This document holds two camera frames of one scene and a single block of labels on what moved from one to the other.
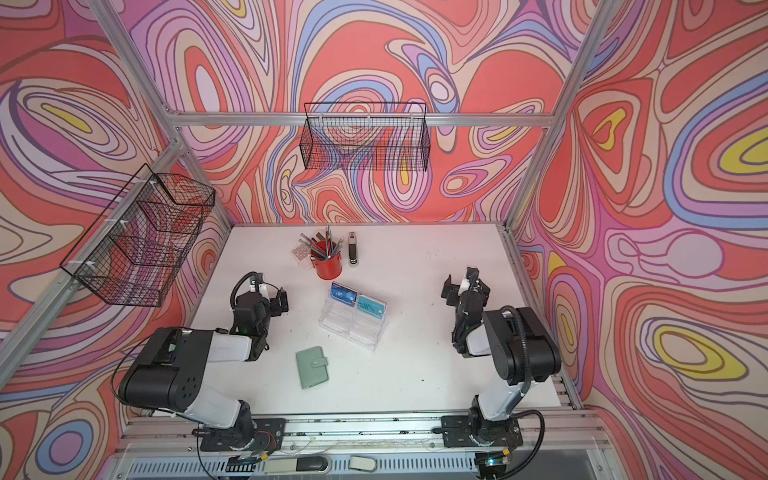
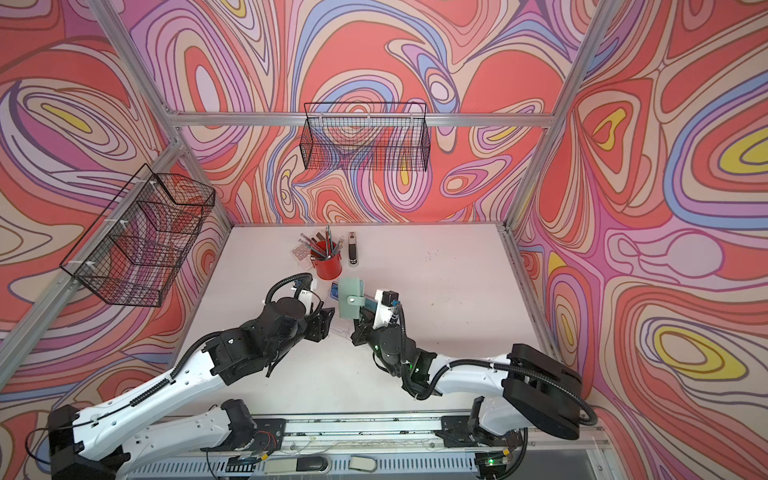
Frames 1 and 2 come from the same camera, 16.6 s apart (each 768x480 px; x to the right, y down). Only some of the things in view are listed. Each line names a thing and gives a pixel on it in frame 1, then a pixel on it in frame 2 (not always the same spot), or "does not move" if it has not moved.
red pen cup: (327, 260) does not move
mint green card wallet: (312, 366) -> (351, 294)
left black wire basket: (132, 253) does not move
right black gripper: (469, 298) -> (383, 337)
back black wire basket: (365, 136) does not move
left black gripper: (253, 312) -> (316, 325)
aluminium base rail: (159, 446) does not move
